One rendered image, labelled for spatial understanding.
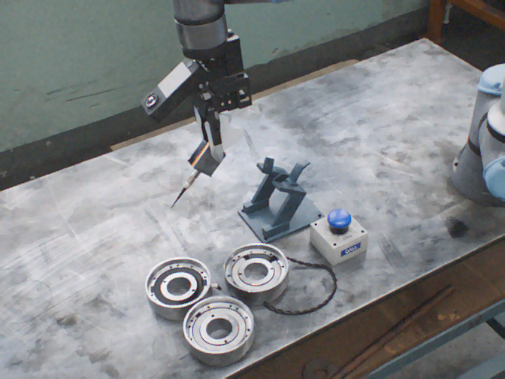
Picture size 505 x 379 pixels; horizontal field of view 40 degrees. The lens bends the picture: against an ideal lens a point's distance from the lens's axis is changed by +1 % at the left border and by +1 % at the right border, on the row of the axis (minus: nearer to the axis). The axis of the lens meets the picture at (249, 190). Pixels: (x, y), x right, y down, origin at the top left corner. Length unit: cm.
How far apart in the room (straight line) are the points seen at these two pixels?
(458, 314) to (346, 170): 37
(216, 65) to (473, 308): 74
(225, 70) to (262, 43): 191
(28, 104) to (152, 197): 142
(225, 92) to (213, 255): 29
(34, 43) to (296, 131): 135
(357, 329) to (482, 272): 31
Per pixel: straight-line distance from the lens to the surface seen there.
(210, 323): 106
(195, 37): 101
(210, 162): 115
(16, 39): 255
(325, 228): 116
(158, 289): 111
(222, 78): 108
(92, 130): 281
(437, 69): 167
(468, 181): 130
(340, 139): 142
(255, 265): 113
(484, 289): 150
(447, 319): 144
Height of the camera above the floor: 165
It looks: 41 degrees down
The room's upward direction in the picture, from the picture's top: 4 degrees counter-clockwise
